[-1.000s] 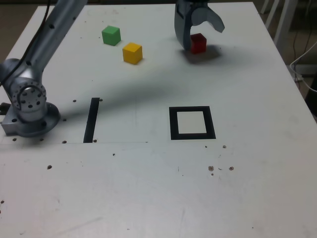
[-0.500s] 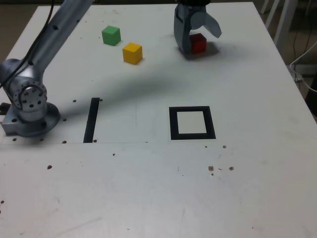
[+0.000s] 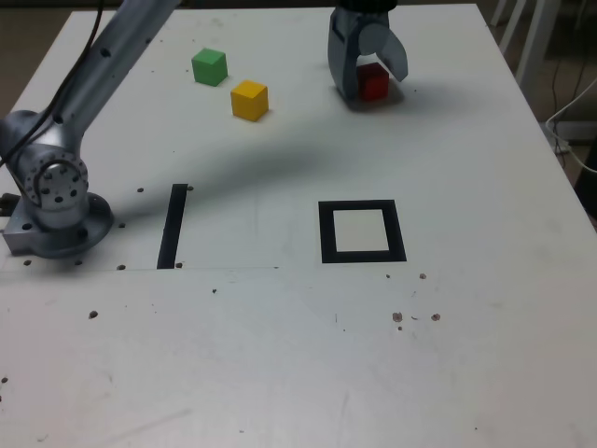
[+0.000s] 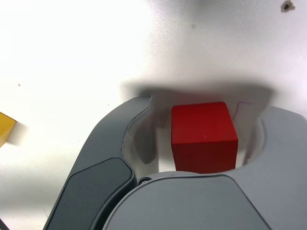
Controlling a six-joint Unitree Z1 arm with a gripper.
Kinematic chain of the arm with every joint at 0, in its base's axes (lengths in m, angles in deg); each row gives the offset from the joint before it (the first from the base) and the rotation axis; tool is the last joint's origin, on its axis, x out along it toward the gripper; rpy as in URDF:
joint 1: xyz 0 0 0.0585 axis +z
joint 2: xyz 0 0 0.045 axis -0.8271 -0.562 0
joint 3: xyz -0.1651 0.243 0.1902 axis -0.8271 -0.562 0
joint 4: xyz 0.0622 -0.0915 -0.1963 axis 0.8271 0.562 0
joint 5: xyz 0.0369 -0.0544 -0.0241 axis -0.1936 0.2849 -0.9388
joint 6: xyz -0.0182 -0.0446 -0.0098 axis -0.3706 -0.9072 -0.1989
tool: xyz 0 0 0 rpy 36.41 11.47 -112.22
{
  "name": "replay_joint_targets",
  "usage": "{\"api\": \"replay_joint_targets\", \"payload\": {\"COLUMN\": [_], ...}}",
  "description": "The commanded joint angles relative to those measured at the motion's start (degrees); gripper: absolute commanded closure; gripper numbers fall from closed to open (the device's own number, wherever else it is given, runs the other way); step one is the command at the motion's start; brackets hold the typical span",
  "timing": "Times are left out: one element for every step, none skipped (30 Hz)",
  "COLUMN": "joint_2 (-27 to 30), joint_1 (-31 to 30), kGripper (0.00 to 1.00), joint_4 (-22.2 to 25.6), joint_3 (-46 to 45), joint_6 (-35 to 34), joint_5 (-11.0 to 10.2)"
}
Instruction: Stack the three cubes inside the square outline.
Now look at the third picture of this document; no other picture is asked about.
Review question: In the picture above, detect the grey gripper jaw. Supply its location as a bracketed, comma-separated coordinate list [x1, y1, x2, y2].
[357, 21, 410, 84]

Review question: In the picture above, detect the white metal furniture leg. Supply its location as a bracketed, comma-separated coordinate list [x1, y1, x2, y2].
[489, 0, 510, 27]

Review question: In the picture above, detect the green cube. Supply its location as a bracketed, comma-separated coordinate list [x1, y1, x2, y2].
[190, 48, 229, 88]

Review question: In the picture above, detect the black tape square outline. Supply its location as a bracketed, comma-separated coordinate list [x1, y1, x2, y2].
[317, 199, 408, 265]

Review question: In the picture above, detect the red cube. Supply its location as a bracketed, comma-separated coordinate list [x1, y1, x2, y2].
[356, 63, 391, 102]

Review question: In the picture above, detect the white metal furniture frame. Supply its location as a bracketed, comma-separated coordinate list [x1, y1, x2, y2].
[499, 0, 561, 90]

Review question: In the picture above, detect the black tape strip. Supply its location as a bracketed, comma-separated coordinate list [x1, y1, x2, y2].
[156, 183, 188, 271]

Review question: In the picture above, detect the yellow cube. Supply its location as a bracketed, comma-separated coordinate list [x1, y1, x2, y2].
[229, 79, 270, 122]

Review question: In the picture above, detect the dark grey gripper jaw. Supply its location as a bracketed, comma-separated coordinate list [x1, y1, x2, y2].
[326, 10, 364, 101]

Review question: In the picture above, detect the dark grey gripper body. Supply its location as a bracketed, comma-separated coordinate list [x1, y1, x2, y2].
[335, 7, 392, 31]

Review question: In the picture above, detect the white cable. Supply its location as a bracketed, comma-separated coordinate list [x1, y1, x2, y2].
[545, 77, 597, 175]

